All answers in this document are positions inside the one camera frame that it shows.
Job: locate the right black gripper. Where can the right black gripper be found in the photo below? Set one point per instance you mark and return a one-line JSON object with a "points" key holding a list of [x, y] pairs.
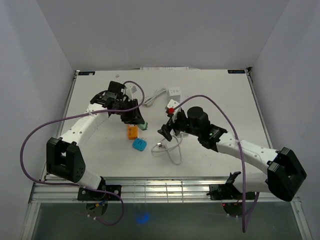
{"points": [[165, 131]]}

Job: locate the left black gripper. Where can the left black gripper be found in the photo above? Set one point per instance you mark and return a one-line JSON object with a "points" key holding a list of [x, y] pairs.
{"points": [[134, 117]]}

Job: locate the green plug adapter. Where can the green plug adapter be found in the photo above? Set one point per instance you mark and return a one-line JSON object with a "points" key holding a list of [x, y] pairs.
{"points": [[143, 126]]}

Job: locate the white pastel power strip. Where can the white pastel power strip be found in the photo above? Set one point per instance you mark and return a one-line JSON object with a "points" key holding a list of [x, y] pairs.
{"points": [[182, 135]]}

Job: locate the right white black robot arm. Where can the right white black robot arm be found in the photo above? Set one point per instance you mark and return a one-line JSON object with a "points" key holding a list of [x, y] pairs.
{"points": [[280, 171]]}

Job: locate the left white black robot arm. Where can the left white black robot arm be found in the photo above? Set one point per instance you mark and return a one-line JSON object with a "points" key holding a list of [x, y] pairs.
{"points": [[64, 158]]}

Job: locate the blue plug adapter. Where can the blue plug adapter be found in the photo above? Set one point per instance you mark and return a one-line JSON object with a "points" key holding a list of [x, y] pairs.
{"points": [[139, 144]]}

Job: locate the orange power adapter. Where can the orange power adapter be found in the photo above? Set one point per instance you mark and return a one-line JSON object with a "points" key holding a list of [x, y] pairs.
{"points": [[132, 131]]}

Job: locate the white cube socket adapter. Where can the white cube socket adapter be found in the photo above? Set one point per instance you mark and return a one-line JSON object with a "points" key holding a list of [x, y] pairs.
{"points": [[175, 93]]}

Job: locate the left blue corner label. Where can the left blue corner label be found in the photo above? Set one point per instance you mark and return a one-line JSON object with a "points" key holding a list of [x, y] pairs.
{"points": [[86, 73]]}

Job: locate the blue corner label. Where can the blue corner label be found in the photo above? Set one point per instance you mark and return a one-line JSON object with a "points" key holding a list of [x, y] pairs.
{"points": [[86, 73], [236, 71]]}

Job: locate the right blue corner label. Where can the right blue corner label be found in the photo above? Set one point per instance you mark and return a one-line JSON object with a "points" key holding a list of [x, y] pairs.
{"points": [[236, 71]]}

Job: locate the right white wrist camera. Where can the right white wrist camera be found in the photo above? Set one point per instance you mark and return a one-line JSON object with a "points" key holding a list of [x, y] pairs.
{"points": [[172, 109]]}

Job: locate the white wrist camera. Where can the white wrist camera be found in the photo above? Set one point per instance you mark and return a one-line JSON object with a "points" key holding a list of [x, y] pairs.
{"points": [[172, 109], [130, 90]]}

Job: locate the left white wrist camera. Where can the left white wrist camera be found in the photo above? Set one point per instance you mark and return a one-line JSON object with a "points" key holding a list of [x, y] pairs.
{"points": [[130, 90]]}

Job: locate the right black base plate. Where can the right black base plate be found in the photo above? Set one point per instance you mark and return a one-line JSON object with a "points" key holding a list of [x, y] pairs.
{"points": [[224, 192]]}

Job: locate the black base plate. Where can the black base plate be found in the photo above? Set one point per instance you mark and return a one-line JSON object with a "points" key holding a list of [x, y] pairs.
{"points": [[108, 194], [224, 192]]}

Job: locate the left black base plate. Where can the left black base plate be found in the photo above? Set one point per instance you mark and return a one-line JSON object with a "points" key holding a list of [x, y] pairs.
{"points": [[108, 194]]}

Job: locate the aluminium front rail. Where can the aluminium front rail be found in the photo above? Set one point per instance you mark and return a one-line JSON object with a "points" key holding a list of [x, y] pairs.
{"points": [[134, 190]]}

